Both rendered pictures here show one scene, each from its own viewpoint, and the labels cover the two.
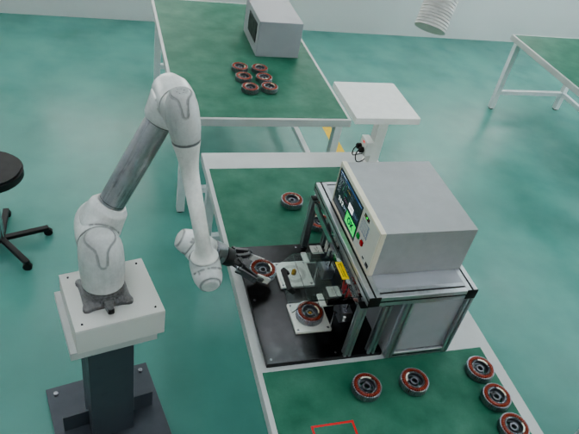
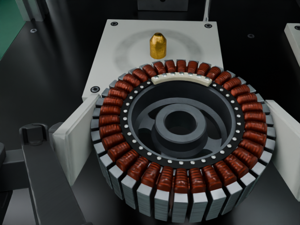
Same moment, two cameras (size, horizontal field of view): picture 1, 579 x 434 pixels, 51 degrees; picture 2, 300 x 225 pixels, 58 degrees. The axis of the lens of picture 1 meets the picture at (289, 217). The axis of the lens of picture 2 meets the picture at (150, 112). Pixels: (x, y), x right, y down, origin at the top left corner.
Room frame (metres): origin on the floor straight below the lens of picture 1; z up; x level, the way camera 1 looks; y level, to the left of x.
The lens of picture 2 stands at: (1.78, 0.17, 0.98)
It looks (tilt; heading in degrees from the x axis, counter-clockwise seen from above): 50 degrees down; 298
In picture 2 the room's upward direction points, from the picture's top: 2 degrees counter-clockwise
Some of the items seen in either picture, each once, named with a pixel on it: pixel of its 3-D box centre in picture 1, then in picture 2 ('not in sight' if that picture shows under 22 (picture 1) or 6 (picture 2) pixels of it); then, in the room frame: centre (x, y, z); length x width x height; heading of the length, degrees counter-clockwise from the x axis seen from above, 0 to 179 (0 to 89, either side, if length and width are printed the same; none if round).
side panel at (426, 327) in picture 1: (426, 325); not in sight; (1.63, -0.61, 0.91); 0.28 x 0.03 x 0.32; 112
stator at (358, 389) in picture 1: (366, 387); not in sight; (1.39, -0.41, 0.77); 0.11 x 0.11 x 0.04
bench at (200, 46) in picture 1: (233, 97); not in sight; (4.05, 0.60, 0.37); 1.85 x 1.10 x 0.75; 22
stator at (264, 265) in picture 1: (262, 270); (179, 129); (1.81, 0.06, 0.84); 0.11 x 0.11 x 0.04
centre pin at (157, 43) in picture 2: not in sight; (158, 44); (1.89, -0.07, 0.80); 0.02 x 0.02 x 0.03
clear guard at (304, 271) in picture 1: (326, 280); not in sight; (1.63, -0.18, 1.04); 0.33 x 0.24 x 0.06; 112
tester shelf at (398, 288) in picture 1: (389, 236); not in sight; (1.90, -0.41, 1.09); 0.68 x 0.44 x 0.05; 22
